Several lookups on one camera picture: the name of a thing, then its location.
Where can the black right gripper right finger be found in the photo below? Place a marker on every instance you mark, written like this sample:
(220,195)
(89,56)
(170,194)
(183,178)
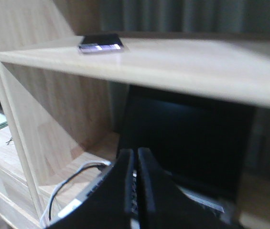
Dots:
(162,205)

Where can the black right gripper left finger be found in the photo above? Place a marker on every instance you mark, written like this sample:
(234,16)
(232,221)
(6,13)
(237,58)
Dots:
(109,205)

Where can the light wooden shelf unit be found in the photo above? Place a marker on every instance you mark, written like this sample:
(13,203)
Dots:
(58,102)

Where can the silver laptop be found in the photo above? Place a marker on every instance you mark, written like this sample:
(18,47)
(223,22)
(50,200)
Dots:
(200,143)

